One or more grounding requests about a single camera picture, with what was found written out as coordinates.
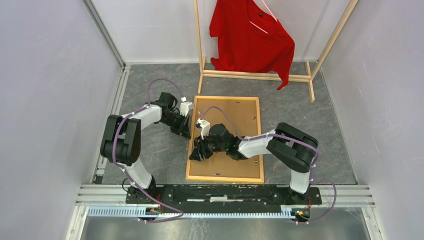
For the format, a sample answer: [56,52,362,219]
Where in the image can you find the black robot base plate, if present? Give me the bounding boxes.
[125,184,323,215]

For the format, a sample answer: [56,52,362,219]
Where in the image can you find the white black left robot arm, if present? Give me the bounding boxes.
[100,92,195,204]

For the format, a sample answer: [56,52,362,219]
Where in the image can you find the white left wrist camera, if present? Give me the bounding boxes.
[178,96,195,117]

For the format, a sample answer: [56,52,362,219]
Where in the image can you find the grey slotted cable duct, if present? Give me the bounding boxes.
[87,206,295,220]

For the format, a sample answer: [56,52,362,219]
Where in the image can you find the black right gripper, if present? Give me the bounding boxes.
[188,132,228,163]

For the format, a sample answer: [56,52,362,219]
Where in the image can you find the aluminium rail frame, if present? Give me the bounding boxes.
[65,0,387,240]

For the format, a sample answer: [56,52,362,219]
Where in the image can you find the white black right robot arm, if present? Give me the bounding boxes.
[189,119,320,204]

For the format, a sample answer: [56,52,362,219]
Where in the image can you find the wooden clothes rack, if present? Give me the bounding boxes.
[193,0,359,103]

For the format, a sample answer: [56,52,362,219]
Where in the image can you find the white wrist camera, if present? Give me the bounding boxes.
[195,118,211,140]
[178,96,195,117]

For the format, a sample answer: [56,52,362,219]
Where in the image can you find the red t-shirt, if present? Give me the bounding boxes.
[209,0,295,90]

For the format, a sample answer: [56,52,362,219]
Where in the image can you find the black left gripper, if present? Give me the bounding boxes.
[160,112,191,140]

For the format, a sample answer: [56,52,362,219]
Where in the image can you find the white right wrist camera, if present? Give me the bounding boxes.
[195,118,211,140]

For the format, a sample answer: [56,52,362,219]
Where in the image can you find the pink clothes hanger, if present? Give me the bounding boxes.
[247,0,279,34]

